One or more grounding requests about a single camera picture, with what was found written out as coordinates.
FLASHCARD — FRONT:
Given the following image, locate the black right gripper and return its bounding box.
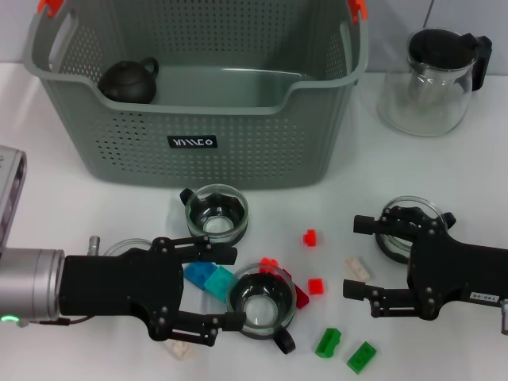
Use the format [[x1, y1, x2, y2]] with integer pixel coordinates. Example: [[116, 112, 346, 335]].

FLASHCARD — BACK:
[[343, 206, 508, 322]]

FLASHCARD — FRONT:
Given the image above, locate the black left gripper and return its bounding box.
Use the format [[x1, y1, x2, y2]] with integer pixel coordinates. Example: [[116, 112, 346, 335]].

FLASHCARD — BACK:
[[58, 234, 247, 346]]

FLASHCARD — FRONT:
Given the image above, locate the black lidded glass jar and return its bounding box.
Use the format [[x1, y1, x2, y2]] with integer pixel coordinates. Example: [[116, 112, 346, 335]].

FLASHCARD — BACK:
[[375, 195, 457, 265]]

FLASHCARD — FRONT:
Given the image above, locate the blue building block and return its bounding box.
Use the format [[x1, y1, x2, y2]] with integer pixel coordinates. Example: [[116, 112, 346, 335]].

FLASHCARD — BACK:
[[183, 261, 217, 293]]

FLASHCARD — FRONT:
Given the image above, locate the teal building block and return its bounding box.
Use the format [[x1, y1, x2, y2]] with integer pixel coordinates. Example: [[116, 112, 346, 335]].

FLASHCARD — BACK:
[[202, 266, 235, 303]]

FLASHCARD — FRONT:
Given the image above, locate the glass teacup with black sleeve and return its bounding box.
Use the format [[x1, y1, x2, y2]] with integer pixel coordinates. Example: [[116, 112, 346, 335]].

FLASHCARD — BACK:
[[179, 184, 250, 250], [226, 261, 298, 354], [102, 237, 156, 259]]

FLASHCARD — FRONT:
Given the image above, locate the white building block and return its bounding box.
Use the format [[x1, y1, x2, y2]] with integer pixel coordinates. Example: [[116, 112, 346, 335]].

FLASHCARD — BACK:
[[344, 256, 376, 283], [163, 339, 191, 360]]

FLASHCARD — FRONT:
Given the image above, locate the long dark red block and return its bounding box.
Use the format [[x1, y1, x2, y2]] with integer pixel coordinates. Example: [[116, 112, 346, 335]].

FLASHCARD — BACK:
[[293, 283, 311, 309]]

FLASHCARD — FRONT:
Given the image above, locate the green flat building block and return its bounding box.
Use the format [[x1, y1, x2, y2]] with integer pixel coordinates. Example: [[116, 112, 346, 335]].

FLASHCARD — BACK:
[[346, 340, 378, 375]]

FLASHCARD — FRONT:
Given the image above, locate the green channel building block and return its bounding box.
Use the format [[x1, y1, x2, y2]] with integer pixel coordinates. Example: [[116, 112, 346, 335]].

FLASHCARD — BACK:
[[314, 327, 343, 358]]

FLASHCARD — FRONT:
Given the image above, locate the grey perforated storage basket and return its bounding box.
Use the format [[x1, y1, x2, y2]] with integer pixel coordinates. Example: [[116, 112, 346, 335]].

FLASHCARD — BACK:
[[22, 0, 370, 191]]

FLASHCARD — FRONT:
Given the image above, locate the dark clay teapot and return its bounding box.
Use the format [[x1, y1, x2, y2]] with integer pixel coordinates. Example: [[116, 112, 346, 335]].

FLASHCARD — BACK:
[[98, 56, 160, 106]]

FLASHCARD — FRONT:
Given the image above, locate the glass carafe with black lid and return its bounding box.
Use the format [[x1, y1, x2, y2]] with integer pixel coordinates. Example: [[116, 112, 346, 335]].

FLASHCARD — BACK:
[[375, 27, 494, 138]]

